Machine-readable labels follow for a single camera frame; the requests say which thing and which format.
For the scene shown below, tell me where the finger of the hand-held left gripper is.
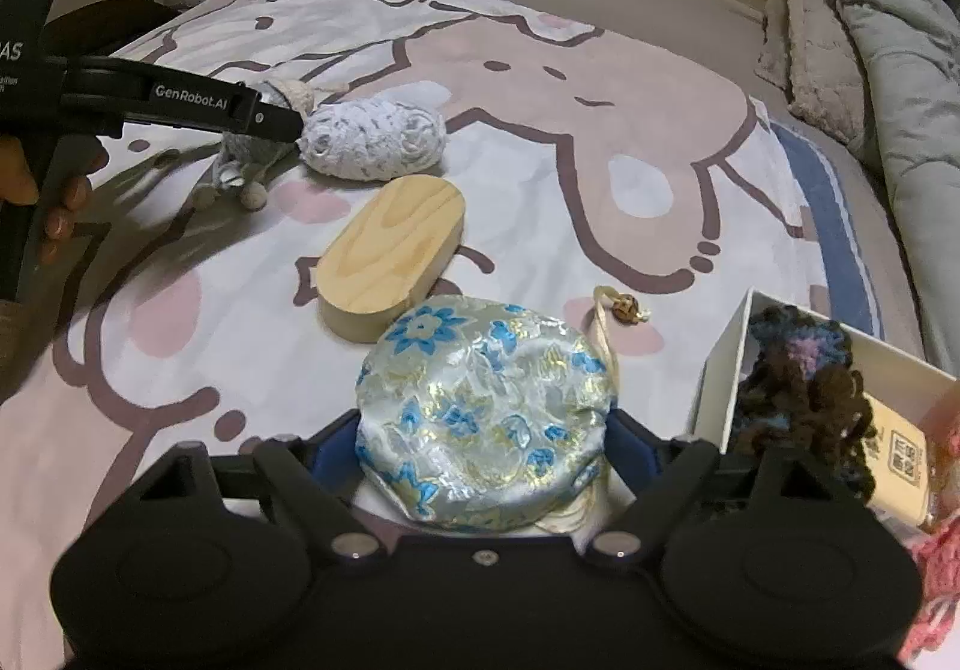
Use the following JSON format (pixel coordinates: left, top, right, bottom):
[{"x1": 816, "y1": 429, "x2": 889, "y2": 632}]
[{"x1": 225, "y1": 86, "x2": 302, "y2": 143}]

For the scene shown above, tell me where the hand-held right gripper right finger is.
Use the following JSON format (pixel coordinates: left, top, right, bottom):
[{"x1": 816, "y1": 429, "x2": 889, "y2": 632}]
[{"x1": 585, "y1": 407, "x2": 852, "y2": 562}]

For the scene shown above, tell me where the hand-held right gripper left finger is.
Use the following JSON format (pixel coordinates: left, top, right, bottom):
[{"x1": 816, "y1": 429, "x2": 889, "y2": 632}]
[{"x1": 127, "y1": 411, "x2": 385, "y2": 562}]

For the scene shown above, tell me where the grey crochet mouse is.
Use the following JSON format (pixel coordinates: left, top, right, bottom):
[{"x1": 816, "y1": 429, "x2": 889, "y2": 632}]
[{"x1": 195, "y1": 77, "x2": 350, "y2": 212}]

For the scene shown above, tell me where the white cardboard box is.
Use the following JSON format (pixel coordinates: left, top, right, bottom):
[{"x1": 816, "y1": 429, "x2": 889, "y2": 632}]
[{"x1": 688, "y1": 287, "x2": 960, "y2": 536}]

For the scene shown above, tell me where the blue floral brocade pouch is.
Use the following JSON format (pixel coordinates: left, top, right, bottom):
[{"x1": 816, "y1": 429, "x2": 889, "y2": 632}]
[{"x1": 354, "y1": 287, "x2": 650, "y2": 536}]

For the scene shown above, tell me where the dark crochet scrunchie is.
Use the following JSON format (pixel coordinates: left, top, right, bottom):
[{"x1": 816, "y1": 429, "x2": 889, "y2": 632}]
[{"x1": 724, "y1": 301, "x2": 880, "y2": 502}]

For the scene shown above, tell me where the gold card packet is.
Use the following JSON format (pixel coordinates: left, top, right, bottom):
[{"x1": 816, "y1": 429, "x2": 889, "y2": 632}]
[{"x1": 862, "y1": 400, "x2": 938, "y2": 528}]

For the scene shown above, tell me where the pink crochet doll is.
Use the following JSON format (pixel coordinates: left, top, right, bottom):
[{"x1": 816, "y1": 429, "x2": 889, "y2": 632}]
[{"x1": 896, "y1": 377, "x2": 960, "y2": 663}]

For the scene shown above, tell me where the person's left hand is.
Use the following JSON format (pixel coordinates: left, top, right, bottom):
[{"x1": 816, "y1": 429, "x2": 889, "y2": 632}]
[{"x1": 0, "y1": 136, "x2": 110, "y2": 266}]

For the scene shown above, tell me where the dark cloth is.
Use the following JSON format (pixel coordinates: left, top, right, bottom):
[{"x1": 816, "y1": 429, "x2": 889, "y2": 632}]
[{"x1": 41, "y1": 0, "x2": 177, "y2": 67}]

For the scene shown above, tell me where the white yarn ball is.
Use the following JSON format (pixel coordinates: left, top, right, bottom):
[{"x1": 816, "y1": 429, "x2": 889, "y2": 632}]
[{"x1": 296, "y1": 96, "x2": 449, "y2": 180}]

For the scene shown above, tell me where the oval wooden box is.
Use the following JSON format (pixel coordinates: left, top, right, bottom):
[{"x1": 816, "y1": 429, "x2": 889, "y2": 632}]
[{"x1": 315, "y1": 175, "x2": 467, "y2": 345}]

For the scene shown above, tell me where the printed cartoon blanket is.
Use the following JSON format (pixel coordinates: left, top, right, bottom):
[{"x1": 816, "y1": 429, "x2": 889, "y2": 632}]
[{"x1": 0, "y1": 0, "x2": 886, "y2": 670}]

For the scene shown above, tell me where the blue striped towel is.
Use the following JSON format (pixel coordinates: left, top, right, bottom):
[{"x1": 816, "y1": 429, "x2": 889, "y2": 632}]
[{"x1": 769, "y1": 115, "x2": 882, "y2": 341}]

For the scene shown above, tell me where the beige fuzzy pillow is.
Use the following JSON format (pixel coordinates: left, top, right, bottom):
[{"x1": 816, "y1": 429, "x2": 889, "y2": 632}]
[{"x1": 756, "y1": 0, "x2": 875, "y2": 146}]

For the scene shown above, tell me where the grey duvet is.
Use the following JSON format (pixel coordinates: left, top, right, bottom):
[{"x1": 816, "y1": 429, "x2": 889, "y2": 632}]
[{"x1": 825, "y1": 0, "x2": 960, "y2": 378}]

